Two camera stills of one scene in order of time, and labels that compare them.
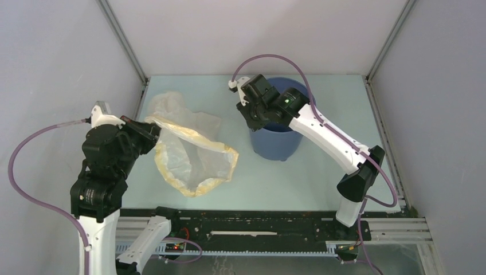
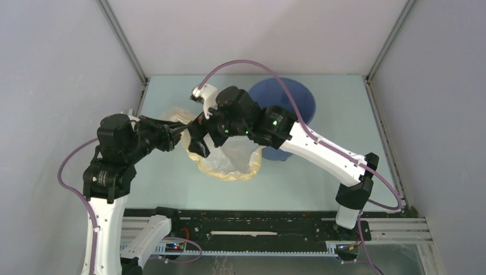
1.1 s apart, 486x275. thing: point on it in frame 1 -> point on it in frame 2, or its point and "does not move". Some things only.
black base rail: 254,231 does not move
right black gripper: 254,125 -> 198,129
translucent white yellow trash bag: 188,152 -> 235,158
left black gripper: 150,131 -> 169,134
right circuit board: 347,249 does not move
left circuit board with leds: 174,247 does not move
